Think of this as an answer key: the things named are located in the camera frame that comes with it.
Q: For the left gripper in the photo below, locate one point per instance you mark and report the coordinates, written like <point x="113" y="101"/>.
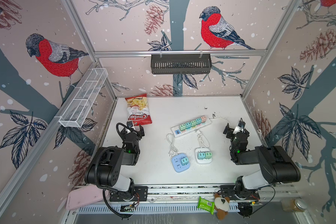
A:
<point x="139" y="133"/>

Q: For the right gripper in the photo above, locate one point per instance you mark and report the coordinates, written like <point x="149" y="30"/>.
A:
<point x="231" y="131"/>

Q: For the blue cube power socket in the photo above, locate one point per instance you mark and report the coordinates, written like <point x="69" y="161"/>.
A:
<point x="176" y="162"/>

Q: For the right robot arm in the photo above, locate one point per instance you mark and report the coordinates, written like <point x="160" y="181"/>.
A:
<point x="275" y="167"/>

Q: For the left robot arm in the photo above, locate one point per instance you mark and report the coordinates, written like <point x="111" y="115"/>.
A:
<point x="104" y="170"/>

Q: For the red white cassava chips bag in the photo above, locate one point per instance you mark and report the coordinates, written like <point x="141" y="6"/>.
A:
<point x="138" y="110"/>

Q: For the white multicolour power strip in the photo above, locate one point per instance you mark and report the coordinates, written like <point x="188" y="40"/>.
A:
<point x="177" y="133"/>

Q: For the white cube power socket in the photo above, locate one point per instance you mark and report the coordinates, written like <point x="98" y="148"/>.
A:
<point x="203" y="161"/>

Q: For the brown white plush toy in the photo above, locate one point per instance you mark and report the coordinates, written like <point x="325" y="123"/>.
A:
<point x="221" y="205"/>

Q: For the green wipes packet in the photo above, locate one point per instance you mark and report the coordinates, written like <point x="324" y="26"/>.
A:
<point x="206" y="205"/>

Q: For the pink tray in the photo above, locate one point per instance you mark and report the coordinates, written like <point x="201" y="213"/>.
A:
<point x="83" y="196"/>

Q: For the glass jar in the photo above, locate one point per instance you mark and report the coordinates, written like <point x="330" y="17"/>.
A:
<point x="294" y="205"/>

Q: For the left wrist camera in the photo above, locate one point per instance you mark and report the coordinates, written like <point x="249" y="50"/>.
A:
<point x="130" y="124"/>

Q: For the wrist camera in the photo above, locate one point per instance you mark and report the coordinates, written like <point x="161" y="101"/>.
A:
<point x="130" y="124"/>
<point x="240" y="127"/>

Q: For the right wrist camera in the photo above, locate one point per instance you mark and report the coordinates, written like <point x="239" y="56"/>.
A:
<point x="240" y="127"/>

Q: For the white power cable blue cube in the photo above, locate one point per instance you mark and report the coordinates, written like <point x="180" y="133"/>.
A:
<point x="173" y="151"/>

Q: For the white mesh wall basket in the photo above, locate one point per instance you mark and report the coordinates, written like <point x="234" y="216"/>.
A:
<point x="80" y="106"/>

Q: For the black wire basket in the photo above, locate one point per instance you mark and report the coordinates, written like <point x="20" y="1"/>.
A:
<point x="181" y="64"/>

